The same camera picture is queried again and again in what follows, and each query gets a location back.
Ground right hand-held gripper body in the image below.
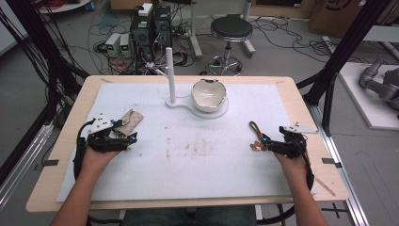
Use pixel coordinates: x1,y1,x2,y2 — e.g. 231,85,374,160
269,122,319,159

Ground black round stool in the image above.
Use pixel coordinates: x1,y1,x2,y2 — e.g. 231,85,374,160
207,13,254,77

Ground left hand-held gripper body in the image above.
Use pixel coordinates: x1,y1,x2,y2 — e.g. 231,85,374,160
82,113,130,154

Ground white table mat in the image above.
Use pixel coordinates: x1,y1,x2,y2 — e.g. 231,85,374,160
56,82,318,203

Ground small white power supply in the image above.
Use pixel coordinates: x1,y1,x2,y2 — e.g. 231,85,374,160
119,33,132,57
104,32,122,58

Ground black computer tower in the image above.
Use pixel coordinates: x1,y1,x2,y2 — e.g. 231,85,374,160
129,3,172,64

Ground beige patterned pouch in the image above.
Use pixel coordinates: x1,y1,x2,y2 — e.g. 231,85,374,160
112,108,145,138

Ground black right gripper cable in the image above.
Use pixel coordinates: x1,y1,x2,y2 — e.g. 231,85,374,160
296,134,315,193

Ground brown cardboard box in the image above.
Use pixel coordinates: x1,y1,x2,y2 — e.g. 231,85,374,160
308,0,399,40

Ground person's right hand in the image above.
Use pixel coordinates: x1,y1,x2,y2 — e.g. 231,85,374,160
274,152,311,186

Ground white floor board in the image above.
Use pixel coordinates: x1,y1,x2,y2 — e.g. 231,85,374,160
338,61,399,132

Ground white metal table leg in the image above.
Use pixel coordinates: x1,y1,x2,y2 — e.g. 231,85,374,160
187,0,204,59
240,0,257,59

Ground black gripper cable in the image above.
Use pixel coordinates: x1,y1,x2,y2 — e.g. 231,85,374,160
72,118,96,182
296,134,315,193

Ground person's legs in jeans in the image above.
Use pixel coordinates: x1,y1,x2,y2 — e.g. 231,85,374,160
120,205,259,226

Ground black metal frame post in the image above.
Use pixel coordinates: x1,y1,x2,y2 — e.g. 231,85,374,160
295,0,393,137
0,0,90,126

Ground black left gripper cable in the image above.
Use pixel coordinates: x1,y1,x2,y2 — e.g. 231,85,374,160
72,118,96,182

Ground white ceramic bowl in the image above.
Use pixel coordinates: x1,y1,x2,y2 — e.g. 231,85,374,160
190,77,228,114

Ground white stand with pole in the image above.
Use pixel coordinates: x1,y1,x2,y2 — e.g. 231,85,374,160
165,46,230,121

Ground thin wooden stick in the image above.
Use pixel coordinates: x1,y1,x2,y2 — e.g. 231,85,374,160
314,176,337,198

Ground black tape piece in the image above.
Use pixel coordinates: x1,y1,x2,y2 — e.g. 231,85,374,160
33,158,60,172
321,157,343,170

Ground person's left hand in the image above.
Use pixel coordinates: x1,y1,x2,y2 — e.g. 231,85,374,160
81,146,122,181

